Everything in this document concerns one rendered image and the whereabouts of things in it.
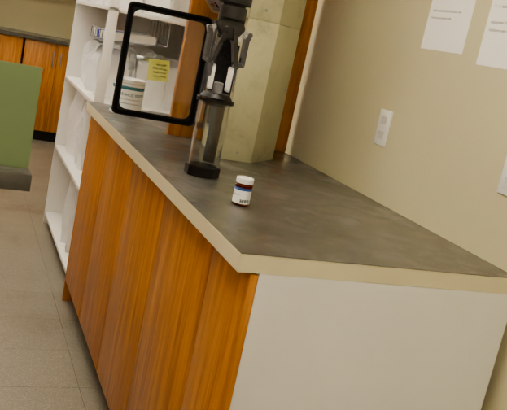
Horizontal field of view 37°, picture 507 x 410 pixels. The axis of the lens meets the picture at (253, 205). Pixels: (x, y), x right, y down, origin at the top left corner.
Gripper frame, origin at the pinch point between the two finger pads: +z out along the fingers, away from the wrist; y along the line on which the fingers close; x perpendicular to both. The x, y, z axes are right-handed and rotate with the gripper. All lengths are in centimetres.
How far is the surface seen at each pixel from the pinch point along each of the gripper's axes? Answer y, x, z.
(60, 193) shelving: 2, -256, 102
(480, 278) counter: -46, 72, 29
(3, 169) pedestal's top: 56, 25, 28
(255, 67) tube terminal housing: -21.6, -31.8, -4.0
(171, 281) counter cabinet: 10, 24, 52
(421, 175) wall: -60, 20, 15
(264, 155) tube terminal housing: -35, -40, 26
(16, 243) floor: 28, -210, 122
